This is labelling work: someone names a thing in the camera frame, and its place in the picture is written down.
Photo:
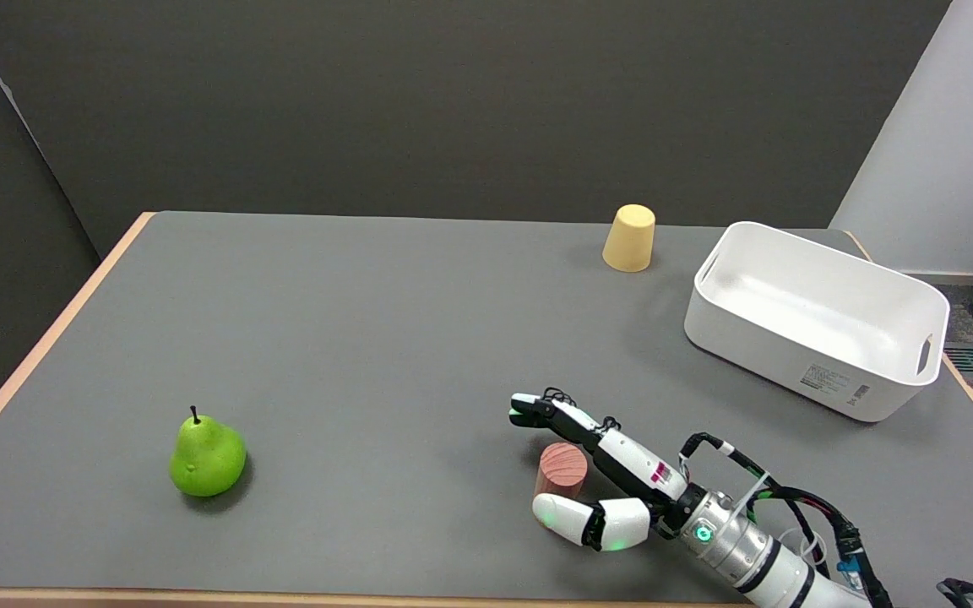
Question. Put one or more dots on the yellow upturned cup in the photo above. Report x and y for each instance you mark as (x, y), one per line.
(629, 241)

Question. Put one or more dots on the white plastic bin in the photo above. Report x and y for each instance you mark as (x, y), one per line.
(816, 312)

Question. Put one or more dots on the wooden cylinder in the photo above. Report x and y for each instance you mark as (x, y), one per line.
(561, 470)

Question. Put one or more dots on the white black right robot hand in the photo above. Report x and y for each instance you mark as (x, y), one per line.
(634, 460)

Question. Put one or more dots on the green pear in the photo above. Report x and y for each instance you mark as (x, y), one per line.
(206, 460)

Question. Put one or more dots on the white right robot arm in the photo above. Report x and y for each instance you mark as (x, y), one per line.
(748, 555)

